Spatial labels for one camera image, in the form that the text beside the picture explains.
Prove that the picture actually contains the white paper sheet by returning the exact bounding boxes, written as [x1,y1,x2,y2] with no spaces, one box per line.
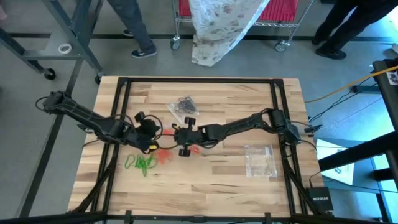
[315,138,355,185]

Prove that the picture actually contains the green rubber band pile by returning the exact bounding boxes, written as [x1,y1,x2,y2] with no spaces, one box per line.
[124,152,159,178]

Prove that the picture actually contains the red plastic bin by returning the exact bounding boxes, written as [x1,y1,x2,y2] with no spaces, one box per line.
[178,0,193,18]
[257,0,300,22]

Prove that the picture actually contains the black aluminium table frame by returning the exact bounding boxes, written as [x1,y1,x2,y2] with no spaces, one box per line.
[0,77,398,224]

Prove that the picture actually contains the white floral cloth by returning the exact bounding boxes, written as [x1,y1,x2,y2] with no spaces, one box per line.
[188,0,272,67]

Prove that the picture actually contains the black cable bundle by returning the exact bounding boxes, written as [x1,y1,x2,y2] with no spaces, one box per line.
[68,141,121,215]

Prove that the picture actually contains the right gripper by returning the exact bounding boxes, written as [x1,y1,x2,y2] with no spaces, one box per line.
[173,116,206,158]

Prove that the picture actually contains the grey wheeled table frame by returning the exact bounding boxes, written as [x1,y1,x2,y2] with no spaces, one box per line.
[0,0,106,85]

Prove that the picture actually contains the orange rubber band pile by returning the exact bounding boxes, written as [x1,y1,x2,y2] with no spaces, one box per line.
[154,129,202,165]

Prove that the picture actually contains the black stand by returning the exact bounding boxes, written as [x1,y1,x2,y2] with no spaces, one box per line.
[317,57,398,223]

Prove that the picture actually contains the black rubber band pile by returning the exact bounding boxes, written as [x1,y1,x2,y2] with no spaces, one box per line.
[174,96,198,115]

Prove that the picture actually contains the black floor cables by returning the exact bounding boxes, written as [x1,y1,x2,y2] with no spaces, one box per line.
[308,81,384,123]

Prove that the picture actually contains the chrome wire shelf cart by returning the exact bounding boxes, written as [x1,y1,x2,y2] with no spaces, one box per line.
[169,0,315,53]

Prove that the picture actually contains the white tape roll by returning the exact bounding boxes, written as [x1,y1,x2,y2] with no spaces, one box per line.
[58,43,73,55]

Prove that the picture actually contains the yellow cable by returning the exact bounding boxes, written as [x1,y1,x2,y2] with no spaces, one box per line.
[303,64,398,104]

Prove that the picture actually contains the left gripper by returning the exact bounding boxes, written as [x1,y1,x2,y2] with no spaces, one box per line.
[126,111,163,154]

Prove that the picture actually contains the black Netgear network switch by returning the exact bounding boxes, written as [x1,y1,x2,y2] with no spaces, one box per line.
[305,185,334,215]

